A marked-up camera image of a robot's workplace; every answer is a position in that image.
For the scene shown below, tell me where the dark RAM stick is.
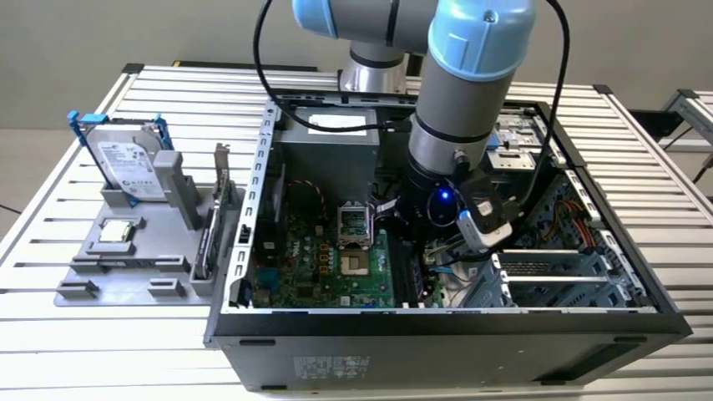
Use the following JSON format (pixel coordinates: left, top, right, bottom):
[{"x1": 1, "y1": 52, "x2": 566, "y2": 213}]
[
  {"x1": 70, "y1": 257, "x2": 185, "y2": 272},
  {"x1": 407, "y1": 246, "x2": 429, "y2": 305}
]

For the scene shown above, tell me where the black RAM slot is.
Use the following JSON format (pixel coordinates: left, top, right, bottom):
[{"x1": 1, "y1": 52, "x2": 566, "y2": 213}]
[
  {"x1": 389, "y1": 240, "x2": 406, "y2": 308},
  {"x1": 395, "y1": 241, "x2": 414, "y2": 308}
]

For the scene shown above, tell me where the metal socket cover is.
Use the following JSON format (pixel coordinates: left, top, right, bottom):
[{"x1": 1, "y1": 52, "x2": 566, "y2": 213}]
[{"x1": 335, "y1": 200, "x2": 373, "y2": 248}]

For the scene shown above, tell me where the CPU socket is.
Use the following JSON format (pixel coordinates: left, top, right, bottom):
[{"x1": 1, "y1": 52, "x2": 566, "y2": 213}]
[{"x1": 337, "y1": 248, "x2": 373, "y2": 277}]

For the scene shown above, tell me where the grey power supply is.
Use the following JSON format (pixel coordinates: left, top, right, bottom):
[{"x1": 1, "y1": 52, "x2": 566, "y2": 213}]
[{"x1": 274, "y1": 106, "x2": 383, "y2": 202}]

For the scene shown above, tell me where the green motherboard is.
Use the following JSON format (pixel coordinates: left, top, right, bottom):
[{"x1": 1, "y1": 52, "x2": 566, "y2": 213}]
[{"x1": 249, "y1": 204, "x2": 446, "y2": 311}]

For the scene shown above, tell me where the perforated metal disk bay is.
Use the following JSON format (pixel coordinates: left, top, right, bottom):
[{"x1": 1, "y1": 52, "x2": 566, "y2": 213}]
[{"x1": 461, "y1": 248, "x2": 642, "y2": 310}]

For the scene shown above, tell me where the black open PC case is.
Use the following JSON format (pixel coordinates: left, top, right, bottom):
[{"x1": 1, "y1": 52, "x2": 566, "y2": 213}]
[{"x1": 202, "y1": 86, "x2": 695, "y2": 393}]

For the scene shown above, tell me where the graphics card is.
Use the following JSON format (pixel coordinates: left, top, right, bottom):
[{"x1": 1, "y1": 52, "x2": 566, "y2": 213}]
[{"x1": 197, "y1": 141, "x2": 234, "y2": 280}]

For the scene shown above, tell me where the grey parts rack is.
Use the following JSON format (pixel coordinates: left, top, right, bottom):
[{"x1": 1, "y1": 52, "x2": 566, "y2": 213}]
[{"x1": 53, "y1": 150, "x2": 249, "y2": 308}]

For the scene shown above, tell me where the silver CPU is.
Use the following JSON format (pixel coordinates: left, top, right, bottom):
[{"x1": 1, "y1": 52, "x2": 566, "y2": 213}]
[{"x1": 98, "y1": 220, "x2": 137, "y2": 242}]

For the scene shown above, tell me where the hard disk in blue carrier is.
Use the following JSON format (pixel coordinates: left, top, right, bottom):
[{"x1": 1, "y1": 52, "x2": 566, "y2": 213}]
[{"x1": 65, "y1": 109, "x2": 174, "y2": 206}]

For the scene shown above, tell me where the metal slat side table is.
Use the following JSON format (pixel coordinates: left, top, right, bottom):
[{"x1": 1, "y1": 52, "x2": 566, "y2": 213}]
[{"x1": 655, "y1": 88, "x2": 713, "y2": 150}]

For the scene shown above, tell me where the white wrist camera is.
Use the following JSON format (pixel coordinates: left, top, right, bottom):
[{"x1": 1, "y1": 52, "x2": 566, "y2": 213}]
[{"x1": 455, "y1": 200, "x2": 513, "y2": 248}]

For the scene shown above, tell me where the black camera bracket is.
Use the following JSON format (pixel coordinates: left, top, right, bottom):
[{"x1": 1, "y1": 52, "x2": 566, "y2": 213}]
[{"x1": 457, "y1": 169, "x2": 502, "y2": 218}]

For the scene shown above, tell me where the twisted red black wire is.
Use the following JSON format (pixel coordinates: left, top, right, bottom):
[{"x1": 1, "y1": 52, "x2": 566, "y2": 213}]
[{"x1": 285, "y1": 179, "x2": 330, "y2": 221}]

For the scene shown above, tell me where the black camera cable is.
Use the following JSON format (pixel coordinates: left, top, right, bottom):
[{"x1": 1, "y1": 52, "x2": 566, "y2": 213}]
[
  {"x1": 253, "y1": 0, "x2": 410, "y2": 131},
  {"x1": 514, "y1": 0, "x2": 573, "y2": 218}
]

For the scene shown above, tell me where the orange red wire bundle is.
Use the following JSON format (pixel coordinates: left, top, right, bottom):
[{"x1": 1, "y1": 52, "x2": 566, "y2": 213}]
[{"x1": 542, "y1": 199, "x2": 594, "y2": 254}]

